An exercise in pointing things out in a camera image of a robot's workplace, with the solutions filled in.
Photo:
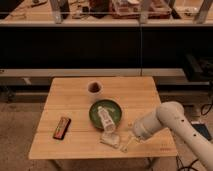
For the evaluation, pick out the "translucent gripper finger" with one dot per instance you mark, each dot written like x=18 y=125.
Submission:
x=130 y=135
x=128 y=145

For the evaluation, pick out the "white sponge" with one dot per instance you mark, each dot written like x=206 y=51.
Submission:
x=110 y=139

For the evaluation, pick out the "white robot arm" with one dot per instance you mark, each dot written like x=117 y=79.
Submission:
x=171 y=115

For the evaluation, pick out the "green ceramic bowl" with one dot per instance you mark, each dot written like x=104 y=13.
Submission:
x=113 y=108

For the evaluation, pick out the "white plastic bottle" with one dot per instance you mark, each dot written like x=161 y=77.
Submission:
x=106 y=120

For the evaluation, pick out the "wooden table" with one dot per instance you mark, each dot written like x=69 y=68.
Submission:
x=68 y=97

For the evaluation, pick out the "black red snack bar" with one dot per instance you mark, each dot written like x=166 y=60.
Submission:
x=61 y=128

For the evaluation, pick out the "black foot pedal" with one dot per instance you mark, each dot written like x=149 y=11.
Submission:
x=202 y=129

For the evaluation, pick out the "wooden shelf bench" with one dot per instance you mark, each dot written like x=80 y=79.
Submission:
x=106 y=13

